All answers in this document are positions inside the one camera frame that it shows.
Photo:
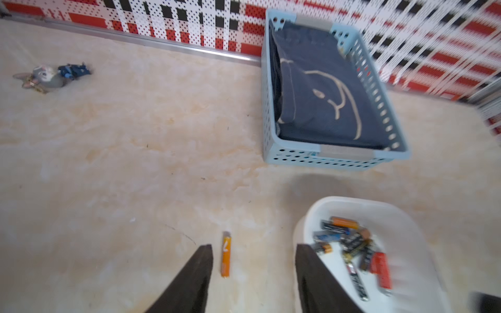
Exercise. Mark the black silver battery in tray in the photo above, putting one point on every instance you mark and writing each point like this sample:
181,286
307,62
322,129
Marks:
357,282

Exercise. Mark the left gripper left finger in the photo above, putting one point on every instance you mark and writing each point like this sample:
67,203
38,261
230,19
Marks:
188,292

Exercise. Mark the orange black battery in tray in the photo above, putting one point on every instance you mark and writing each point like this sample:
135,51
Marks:
342,222

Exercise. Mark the folded dark blue garment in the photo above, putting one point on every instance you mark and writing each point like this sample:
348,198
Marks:
317,96

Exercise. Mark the small toy figure keychain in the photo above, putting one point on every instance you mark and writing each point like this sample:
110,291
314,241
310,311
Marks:
45,78

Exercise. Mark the red battery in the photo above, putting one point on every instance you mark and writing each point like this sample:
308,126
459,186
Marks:
379,266

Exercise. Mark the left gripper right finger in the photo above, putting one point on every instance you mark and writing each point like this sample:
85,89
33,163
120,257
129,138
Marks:
318,289

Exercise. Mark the blue battery in tray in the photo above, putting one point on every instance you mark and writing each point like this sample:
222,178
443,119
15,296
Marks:
327,237

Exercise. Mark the white plastic storage tray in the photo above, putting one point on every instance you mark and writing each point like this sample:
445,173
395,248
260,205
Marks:
416,285

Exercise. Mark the light blue perforated basket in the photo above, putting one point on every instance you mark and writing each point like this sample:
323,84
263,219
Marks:
352,47

